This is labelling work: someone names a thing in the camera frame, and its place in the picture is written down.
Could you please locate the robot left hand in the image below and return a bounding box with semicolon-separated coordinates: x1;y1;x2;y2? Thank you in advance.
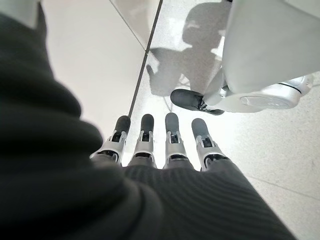
0;0;298;240

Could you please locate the robot left leg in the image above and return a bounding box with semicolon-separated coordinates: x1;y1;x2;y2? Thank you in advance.
169;0;315;116

